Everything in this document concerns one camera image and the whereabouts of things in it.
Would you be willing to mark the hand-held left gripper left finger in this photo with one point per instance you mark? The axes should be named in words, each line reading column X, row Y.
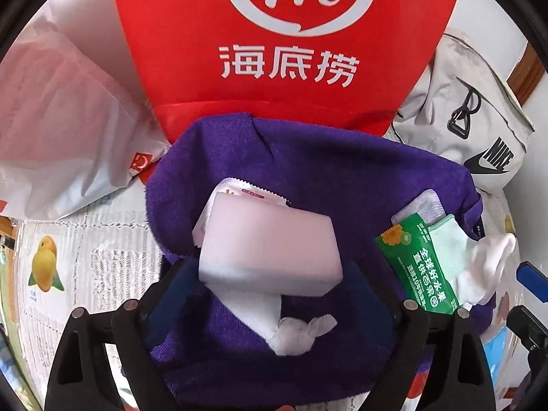
column 160, row 312

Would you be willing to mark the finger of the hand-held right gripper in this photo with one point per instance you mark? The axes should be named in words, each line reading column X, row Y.
column 526, row 329
column 531, row 276

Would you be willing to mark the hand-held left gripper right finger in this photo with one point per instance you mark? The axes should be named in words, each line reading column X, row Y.
column 406, row 329

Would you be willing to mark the white sock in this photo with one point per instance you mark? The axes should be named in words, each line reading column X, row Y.
column 483, row 265

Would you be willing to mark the green packet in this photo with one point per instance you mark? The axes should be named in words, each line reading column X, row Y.
column 411, row 265

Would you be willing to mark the light green sock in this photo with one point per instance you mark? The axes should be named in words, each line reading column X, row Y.
column 449, row 239

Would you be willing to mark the white sponge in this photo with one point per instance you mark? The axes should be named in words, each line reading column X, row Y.
column 265, row 244

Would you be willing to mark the white printed packet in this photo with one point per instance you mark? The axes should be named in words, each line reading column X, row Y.
column 244, row 190

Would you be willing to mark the purple towel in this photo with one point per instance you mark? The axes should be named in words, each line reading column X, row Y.
column 321, row 171

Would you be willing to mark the grey waist bag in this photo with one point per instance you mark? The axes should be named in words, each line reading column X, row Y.
column 432, row 94

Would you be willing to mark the white plastic shopping bag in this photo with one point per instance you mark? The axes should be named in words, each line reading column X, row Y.
column 64, row 115

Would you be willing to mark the red paper bag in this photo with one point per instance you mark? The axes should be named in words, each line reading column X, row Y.
column 192, row 51

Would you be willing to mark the wooden door frame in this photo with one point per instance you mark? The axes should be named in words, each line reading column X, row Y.
column 524, row 72

